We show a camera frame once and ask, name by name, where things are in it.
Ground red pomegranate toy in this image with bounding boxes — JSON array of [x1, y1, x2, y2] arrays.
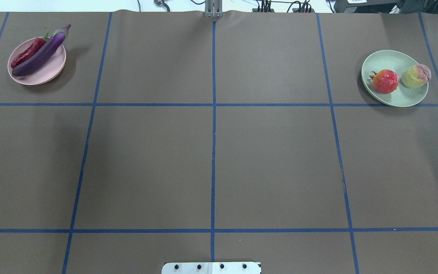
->
[[369, 69, 400, 95]]

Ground purple eggplant toy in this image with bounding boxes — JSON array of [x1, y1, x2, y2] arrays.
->
[[12, 24, 71, 77]]

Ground red chili pepper toy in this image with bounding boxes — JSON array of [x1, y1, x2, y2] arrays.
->
[[10, 27, 50, 69]]

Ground peach toy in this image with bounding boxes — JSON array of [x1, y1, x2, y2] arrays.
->
[[401, 64, 432, 88]]

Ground pink plate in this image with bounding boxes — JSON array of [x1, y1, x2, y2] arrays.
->
[[7, 38, 67, 86]]

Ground green plate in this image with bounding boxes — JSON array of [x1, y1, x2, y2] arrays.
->
[[360, 50, 432, 107]]

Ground aluminium frame post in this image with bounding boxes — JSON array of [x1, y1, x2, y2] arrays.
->
[[204, 0, 224, 18]]

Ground white pedestal column base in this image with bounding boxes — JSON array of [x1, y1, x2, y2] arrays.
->
[[161, 261, 262, 274]]

